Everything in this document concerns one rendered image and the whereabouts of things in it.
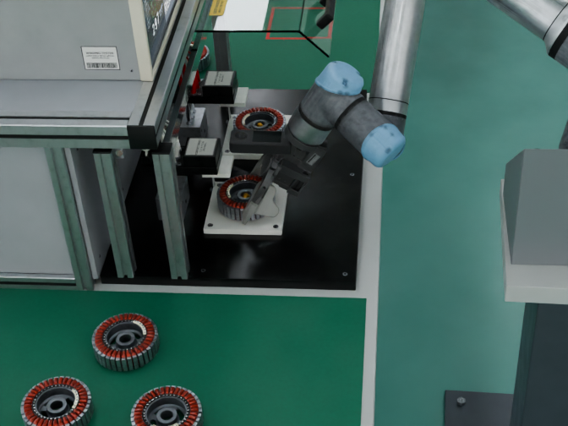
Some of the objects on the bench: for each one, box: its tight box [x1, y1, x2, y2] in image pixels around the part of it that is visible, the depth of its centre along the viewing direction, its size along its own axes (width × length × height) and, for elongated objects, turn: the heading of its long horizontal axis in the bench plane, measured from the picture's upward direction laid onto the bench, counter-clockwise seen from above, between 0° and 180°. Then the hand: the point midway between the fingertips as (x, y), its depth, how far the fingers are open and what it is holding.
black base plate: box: [100, 89, 367, 291], centre depth 218 cm, size 47×64×2 cm
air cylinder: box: [156, 176, 190, 220], centre depth 207 cm, size 5×8×6 cm
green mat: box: [0, 288, 367, 426], centre depth 171 cm, size 94×61×1 cm, turn 88°
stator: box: [216, 175, 276, 221], centre depth 206 cm, size 11×11×4 cm
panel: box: [64, 148, 142, 279], centre depth 210 cm, size 1×66×30 cm, turn 178°
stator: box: [131, 385, 204, 426], centre depth 168 cm, size 11×11×4 cm
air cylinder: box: [178, 107, 208, 146], centre depth 226 cm, size 5×8×6 cm
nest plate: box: [204, 182, 288, 235], centre depth 207 cm, size 15×15×1 cm
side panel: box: [0, 147, 96, 291], centre depth 187 cm, size 28×3×32 cm, turn 88°
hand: (244, 199), depth 206 cm, fingers closed on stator, 13 cm apart
